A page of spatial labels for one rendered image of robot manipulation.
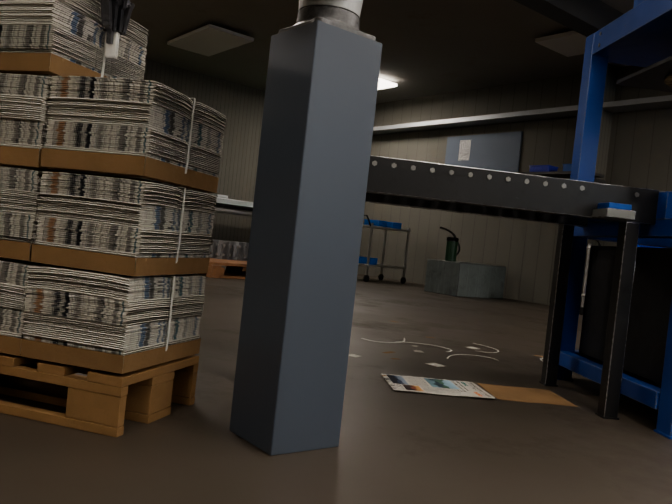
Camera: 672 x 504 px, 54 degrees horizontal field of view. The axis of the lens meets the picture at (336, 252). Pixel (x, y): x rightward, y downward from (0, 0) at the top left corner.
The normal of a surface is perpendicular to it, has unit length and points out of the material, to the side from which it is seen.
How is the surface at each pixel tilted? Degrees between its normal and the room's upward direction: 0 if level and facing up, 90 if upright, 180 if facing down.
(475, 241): 90
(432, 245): 90
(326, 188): 90
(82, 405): 90
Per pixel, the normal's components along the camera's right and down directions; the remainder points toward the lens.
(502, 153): -0.79, -0.07
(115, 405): -0.27, -0.01
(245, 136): 0.61, 0.08
